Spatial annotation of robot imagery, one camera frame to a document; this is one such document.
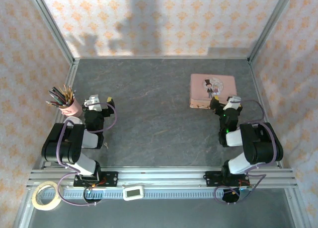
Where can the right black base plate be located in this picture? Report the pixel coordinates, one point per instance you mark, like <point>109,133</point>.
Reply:
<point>211,178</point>

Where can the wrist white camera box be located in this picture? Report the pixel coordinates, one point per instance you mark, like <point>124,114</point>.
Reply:
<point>233,100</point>
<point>92,102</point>

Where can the wide aluminium mounting rail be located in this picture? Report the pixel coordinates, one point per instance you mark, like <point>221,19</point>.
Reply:
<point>161,175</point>

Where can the white digital timer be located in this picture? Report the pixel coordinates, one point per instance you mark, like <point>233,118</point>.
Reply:
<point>133,192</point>

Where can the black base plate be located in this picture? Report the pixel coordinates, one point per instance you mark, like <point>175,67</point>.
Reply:
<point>211,178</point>
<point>111,178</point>

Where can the coloured pencil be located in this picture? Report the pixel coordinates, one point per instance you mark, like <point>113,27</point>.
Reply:
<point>67,92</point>
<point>56,97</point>
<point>55,104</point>
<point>73,95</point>
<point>59,95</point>

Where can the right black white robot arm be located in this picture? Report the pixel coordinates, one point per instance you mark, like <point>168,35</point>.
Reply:
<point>258,143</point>

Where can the beige masking tape roll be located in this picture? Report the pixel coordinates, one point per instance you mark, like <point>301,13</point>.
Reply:
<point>47,208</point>

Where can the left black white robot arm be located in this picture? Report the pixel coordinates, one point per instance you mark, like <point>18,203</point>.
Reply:
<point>64,143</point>

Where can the small key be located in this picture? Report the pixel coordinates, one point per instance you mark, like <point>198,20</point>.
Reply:
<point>106,145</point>

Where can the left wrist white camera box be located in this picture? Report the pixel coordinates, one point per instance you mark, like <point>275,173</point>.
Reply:
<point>92,102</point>

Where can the white round disc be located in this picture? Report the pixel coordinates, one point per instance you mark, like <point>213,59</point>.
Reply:
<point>73,120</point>

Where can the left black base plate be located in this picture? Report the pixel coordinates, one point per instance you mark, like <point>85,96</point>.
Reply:
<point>111,178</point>

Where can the pink cartoon couple tin box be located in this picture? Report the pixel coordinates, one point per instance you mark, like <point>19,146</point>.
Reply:
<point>198,89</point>

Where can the aluminium frame bar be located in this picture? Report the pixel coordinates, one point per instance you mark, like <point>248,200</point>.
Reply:
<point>270,24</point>
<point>161,57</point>
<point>294,208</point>
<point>23,208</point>
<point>49,24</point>
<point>70,76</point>
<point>258,89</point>

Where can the pink pencil cup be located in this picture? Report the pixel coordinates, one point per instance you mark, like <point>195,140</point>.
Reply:
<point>70,110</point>

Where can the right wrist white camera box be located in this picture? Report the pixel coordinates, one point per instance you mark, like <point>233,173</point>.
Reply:
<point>233,100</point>

